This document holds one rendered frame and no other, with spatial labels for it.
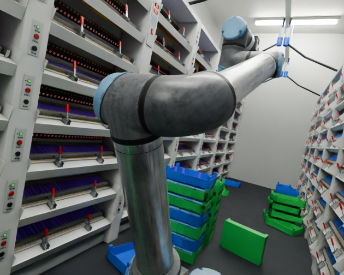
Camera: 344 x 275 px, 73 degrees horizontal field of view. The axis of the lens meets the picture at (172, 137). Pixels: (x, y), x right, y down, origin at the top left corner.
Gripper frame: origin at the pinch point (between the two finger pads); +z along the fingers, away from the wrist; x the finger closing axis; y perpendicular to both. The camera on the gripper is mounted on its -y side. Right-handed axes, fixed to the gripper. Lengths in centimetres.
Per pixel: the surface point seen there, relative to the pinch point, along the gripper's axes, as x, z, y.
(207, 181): 16, 11, -70
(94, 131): 63, -39, -49
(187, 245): 20, 8, -112
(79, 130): 62, -49, -48
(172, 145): 72, 58, -61
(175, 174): 37, 7, -71
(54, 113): 67, -59, -42
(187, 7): 69, 40, 50
